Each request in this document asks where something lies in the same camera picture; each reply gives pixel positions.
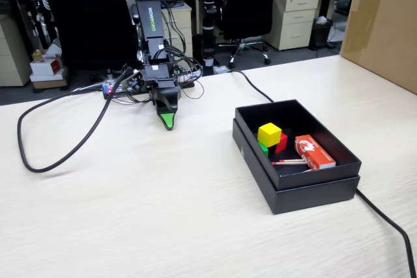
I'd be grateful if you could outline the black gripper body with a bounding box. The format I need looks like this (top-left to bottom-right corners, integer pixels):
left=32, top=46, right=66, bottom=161
left=141, top=63, right=177, bottom=90

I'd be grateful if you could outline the long black power cable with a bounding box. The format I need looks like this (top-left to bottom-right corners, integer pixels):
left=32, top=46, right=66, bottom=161
left=224, top=69, right=417, bottom=278

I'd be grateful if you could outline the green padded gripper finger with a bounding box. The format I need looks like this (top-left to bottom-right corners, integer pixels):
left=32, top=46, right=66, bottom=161
left=156, top=111, right=177, bottom=131

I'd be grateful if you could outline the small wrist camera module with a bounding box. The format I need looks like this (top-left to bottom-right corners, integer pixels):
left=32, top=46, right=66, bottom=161
left=122, top=68, right=144, bottom=92

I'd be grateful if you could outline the blue controller circuit board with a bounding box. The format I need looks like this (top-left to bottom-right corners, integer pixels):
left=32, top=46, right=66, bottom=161
left=102, top=79, right=133, bottom=100

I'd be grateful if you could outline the black open box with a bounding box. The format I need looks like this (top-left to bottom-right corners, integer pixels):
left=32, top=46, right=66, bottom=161
left=231, top=118, right=361, bottom=215

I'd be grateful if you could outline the beige low cabinet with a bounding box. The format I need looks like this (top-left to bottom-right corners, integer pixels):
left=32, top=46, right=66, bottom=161
left=0, top=14, right=33, bottom=87

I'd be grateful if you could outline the white and red carton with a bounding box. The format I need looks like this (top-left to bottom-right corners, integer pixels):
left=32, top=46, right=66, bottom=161
left=29, top=58, right=65, bottom=76

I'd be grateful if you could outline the black office chair with castors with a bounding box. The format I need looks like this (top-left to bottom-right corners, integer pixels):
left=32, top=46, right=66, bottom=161
left=218, top=0, right=283, bottom=69

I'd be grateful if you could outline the beige three drawer cabinet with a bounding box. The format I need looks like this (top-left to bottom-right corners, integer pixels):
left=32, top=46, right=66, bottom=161
left=262, top=0, right=321, bottom=51

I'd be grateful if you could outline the beige drawer cabinet behind arm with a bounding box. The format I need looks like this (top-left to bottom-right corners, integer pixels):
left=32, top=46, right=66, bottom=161
left=162, top=1, right=194, bottom=59

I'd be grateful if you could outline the red wooden cube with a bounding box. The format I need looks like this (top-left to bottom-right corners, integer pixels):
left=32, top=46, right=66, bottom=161
left=273, top=133, right=289, bottom=154

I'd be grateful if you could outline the wide black mesh office chair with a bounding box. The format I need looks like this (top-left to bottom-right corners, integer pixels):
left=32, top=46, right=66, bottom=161
left=38, top=0, right=141, bottom=76

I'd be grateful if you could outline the yellow wooden cube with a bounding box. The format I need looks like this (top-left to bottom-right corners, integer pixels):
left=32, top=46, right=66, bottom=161
left=257, top=122, right=283, bottom=148

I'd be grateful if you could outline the black pole with white bands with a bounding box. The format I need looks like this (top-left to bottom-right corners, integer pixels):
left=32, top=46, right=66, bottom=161
left=201, top=0, right=218, bottom=76

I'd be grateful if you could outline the black waste bin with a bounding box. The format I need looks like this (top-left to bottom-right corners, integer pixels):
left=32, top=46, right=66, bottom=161
left=308, top=16, right=335, bottom=49

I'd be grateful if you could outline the orange matchbox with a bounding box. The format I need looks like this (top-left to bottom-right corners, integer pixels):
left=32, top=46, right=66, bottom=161
left=294, top=134, right=337, bottom=171

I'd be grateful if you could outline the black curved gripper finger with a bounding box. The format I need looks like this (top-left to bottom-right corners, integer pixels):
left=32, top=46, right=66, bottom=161
left=153, top=85, right=182, bottom=115

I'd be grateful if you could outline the large brown cardboard box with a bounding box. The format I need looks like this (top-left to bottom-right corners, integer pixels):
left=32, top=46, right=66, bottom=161
left=339, top=0, right=417, bottom=95

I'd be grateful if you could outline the flat white box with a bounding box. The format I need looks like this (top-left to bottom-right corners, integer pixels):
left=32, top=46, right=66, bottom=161
left=29, top=68, right=68, bottom=83

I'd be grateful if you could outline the thick black sleeved cable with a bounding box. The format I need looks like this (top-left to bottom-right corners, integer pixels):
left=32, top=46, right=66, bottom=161
left=16, top=66, right=133, bottom=174

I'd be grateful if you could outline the thin black wire bundle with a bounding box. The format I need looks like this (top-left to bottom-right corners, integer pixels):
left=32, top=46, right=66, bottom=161
left=158, top=0, right=205, bottom=100

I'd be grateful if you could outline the black cardboard box tray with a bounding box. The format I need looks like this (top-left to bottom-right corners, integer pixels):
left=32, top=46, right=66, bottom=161
left=234, top=98, right=362, bottom=191

